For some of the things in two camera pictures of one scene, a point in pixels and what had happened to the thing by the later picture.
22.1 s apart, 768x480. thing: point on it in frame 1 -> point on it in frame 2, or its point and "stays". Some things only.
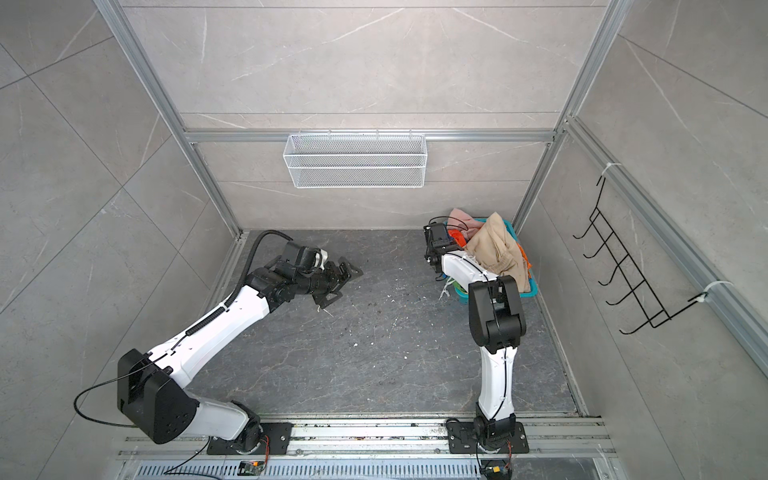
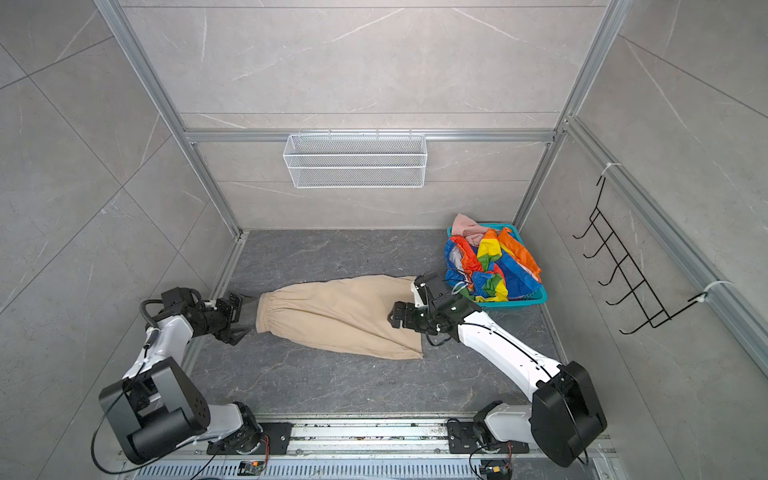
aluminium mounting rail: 551,439 stays
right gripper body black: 454,246 -> 418,318
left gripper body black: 323,281 -> 219,322
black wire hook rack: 640,292 stays
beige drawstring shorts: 497,248 -> 347,313
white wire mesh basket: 355,161 stays
